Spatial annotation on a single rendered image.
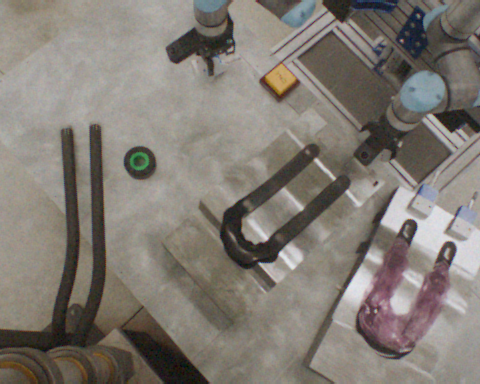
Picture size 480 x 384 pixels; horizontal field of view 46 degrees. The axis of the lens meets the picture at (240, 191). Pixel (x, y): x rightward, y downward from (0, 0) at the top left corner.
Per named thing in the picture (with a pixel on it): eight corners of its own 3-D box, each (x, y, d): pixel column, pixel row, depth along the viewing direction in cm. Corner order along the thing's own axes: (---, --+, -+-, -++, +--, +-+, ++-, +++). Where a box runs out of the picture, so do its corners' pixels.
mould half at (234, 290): (306, 120, 152) (315, 100, 139) (375, 191, 148) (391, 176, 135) (162, 245, 142) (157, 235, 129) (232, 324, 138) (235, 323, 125)
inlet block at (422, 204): (426, 168, 147) (434, 162, 142) (443, 178, 147) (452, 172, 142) (404, 211, 144) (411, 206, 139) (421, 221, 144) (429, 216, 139)
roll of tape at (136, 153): (151, 183, 145) (149, 179, 142) (121, 175, 146) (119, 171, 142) (160, 155, 148) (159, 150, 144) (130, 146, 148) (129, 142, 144)
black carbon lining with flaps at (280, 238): (309, 142, 143) (316, 128, 134) (355, 188, 141) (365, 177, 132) (206, 233, 136) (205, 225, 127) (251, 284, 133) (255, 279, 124)
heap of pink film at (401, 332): (391, 231, 140) (402, 225, 132) (456, 268, 138) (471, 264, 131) (343, 325, 133) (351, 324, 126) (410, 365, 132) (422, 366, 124)
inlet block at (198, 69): (236, 53, 156) (237, 43, 151) (243, 69, 155) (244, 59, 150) (191, 69, 154) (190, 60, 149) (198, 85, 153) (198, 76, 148)
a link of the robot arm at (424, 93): (455, 100, 112) (413, 107, 111) (433, 121, 122) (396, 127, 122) (444, 64, 114) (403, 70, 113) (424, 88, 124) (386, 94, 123)
